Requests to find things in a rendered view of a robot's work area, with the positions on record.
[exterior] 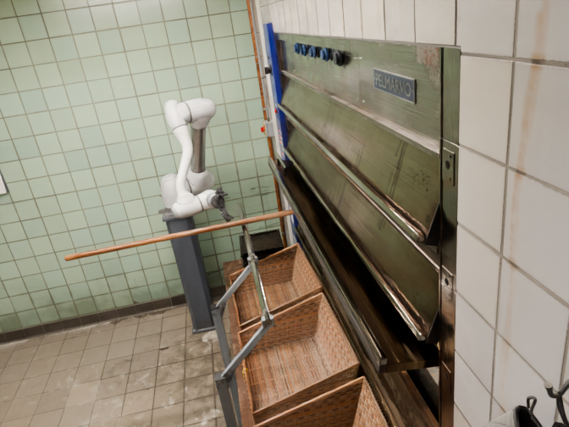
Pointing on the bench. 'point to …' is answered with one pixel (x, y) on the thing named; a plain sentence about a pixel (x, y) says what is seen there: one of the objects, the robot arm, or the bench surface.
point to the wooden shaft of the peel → (178, 235)
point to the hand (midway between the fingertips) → (228, 206)
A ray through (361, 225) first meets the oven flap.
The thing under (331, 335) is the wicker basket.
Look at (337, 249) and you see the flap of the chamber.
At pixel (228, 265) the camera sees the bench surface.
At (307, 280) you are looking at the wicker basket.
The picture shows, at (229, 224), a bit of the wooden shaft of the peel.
